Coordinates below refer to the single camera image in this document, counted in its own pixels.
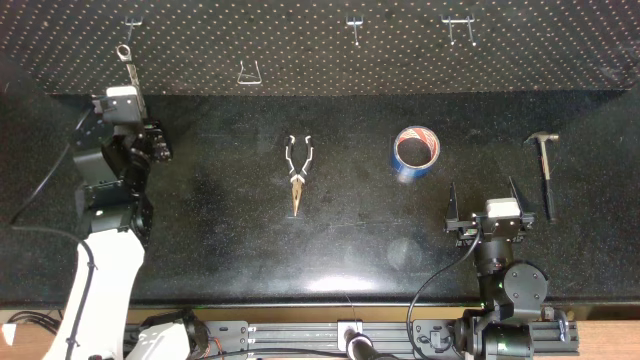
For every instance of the wrench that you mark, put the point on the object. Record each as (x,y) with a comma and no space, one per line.
(131,70)

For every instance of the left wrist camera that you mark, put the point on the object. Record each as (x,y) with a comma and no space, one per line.
(122,92)

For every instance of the roll of blue tape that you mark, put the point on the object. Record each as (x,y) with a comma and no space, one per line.
(400,167)

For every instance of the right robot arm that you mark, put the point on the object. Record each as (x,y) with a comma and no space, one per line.
(515,295)

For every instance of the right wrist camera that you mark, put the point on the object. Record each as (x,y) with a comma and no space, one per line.
(502,207)

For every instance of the hammer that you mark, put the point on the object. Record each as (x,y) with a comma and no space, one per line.
(546,165)

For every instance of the black pegboard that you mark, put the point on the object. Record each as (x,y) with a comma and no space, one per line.
(350,65)

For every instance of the double prong metal hook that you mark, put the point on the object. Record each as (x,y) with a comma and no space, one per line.
(450,30)

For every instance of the needle nose pliers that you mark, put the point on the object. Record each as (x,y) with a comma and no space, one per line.
(298,180)

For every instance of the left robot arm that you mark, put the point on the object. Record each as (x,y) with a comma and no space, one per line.
(105,280)

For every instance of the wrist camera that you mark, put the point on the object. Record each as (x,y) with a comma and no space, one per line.
(502,207)
(122,92)

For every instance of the mounting rail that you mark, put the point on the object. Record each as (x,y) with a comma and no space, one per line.
(300,335)

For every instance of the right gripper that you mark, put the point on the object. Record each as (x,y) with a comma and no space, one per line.
(462,227)

